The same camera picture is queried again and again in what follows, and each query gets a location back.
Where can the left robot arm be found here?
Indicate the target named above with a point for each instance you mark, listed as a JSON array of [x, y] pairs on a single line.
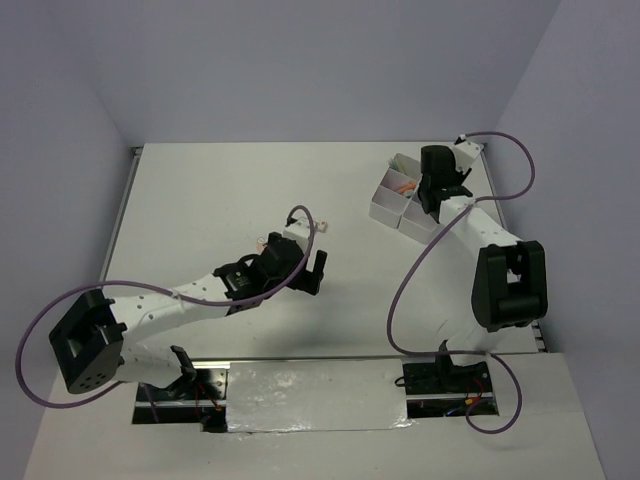
[[102, 339]]

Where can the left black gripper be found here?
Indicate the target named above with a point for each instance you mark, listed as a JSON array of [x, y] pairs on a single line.
[[310, 280]]

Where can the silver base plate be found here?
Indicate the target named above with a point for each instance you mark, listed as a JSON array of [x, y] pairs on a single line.
[[315, 396]]

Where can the yellow highlighter pen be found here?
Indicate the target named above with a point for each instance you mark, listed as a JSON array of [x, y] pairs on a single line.
[[403, 165]]

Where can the white compartment container right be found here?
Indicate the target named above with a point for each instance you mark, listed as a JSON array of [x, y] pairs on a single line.
[[417, 225]]

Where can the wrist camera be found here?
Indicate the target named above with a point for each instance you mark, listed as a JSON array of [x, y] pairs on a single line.
[[298, 231], [466, 152]]

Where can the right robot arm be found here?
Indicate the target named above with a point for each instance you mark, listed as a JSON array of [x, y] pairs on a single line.
[[465, 220]]

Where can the orange cap highlighter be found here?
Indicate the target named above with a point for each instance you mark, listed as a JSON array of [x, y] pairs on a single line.
[[407, 190]]

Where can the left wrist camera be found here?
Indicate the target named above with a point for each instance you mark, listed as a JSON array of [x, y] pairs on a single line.
[[298, 231]]

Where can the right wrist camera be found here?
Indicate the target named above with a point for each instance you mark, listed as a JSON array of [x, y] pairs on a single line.
[[466, 152]]

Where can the white compartment container left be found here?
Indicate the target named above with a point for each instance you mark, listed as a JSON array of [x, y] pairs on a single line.
[[386, 205]]

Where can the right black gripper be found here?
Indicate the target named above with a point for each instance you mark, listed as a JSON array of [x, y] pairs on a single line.
[[460, 176]]

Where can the white compartment container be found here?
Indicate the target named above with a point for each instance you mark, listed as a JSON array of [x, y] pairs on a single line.
[[417, 225], [386, 205]]

